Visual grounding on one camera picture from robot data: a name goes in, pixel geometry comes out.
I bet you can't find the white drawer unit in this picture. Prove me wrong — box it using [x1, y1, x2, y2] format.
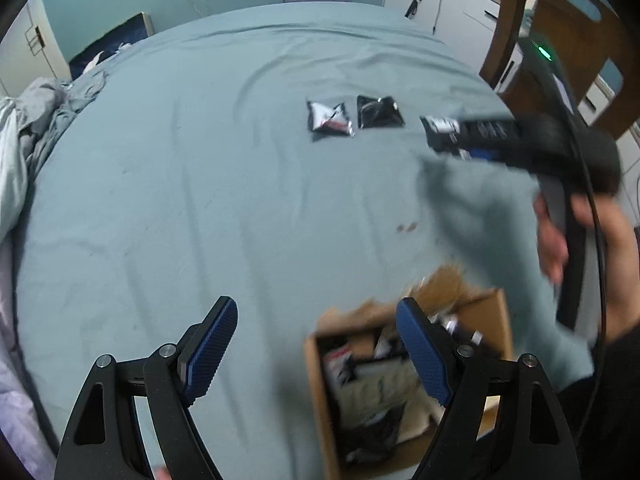
[580, 80, 618, 126]

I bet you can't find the lilac blanket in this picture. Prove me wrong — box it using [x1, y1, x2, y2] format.
[0, 240, 56, 471]

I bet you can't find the beige printed card sheet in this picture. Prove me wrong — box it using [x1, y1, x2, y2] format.
[345, 360, 426, 426]

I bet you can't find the pile of black white packets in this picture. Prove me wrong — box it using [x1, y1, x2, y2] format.
[320, 310, 486, 466]

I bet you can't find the white door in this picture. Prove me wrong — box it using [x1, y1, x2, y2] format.
[0, 0, 71, 98]

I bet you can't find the person's right forearm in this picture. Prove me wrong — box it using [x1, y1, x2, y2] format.
[592, 240, 640, 378]

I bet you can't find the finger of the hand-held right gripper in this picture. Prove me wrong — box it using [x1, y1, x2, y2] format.
[457, 119, 523, 148]
[462, 146, 512, 163]

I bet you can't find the crumpled grey duvet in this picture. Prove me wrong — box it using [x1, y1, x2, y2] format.
[0, 72, 108, 241]

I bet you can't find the white cabinet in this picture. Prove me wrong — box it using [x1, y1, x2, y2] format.
[384, 0, 501, 43]

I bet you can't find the brown wooden chair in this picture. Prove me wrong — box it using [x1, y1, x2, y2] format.
[479, 0, 640, 141]

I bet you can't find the person's black clothing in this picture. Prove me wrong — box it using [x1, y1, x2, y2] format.
[555, 375, 640, 480]

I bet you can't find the black door handle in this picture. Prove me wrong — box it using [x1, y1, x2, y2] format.
[25, 25, 46, 57]

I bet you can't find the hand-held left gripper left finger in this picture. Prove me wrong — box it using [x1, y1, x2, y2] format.
[54, 296, 240, 480]

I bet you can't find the brown cardboard box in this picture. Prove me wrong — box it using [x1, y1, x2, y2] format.
[302, 265, 516, 480]

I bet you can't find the person's right hand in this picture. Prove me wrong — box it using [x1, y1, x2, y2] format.
[532, 192, 632, 286]

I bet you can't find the black cable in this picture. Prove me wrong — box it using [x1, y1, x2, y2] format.
[565, 110, 608, 466]

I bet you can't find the black snack packet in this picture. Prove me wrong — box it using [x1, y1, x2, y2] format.
[356, 94, 406, 130]
[420, 115, 471, 161]

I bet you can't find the silver red snack packet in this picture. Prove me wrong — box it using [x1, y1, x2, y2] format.
[306, 100, 356, 142]

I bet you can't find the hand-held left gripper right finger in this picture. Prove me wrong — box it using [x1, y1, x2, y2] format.
[396, 297, 583, 480]

